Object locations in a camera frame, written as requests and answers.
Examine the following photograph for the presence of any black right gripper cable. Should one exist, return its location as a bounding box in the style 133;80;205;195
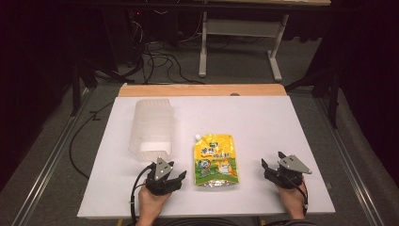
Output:
279;172;311;218

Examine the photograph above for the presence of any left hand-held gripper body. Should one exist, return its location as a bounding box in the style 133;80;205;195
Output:
144;156;184;196

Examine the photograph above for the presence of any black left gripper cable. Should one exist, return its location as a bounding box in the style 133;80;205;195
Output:
129;164;155;226

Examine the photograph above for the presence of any white table board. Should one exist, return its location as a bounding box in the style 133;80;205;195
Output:
76;95;336;219

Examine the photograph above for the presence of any metal floor rail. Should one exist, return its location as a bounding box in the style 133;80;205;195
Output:
314;97;377;226
10;88;95;226

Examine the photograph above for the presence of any person's left hand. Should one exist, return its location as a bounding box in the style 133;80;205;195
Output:
137;184;172;218

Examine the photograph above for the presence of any black floor cable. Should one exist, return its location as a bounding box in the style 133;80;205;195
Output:
69;101;115;181

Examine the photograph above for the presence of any translucent plastic container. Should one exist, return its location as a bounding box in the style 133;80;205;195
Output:
127;98;175;162

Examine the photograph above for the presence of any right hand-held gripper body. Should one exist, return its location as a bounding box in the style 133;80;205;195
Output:
263;154;313;190

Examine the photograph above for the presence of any yellow spouted pouch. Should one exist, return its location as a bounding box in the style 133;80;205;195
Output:
193;133;240;188

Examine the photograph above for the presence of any person's right hand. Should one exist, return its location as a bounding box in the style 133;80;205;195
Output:
275;183;308;215

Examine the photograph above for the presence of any dark computer tower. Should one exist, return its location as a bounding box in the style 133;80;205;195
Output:
102;8;149;69

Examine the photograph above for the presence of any black metal stand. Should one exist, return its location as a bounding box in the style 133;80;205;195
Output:
284;59;341;130
69;46;98;118

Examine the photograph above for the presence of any white metal desk frame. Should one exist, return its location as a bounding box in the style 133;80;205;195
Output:
198;10;290;83

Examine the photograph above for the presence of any tangle of black floor cables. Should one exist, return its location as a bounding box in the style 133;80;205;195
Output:
126;18;206;86

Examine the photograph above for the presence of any wooden table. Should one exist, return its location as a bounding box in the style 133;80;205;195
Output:
118;83;288;98

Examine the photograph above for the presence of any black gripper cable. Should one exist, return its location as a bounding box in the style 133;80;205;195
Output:
129;164;155;226
279;172;311;218

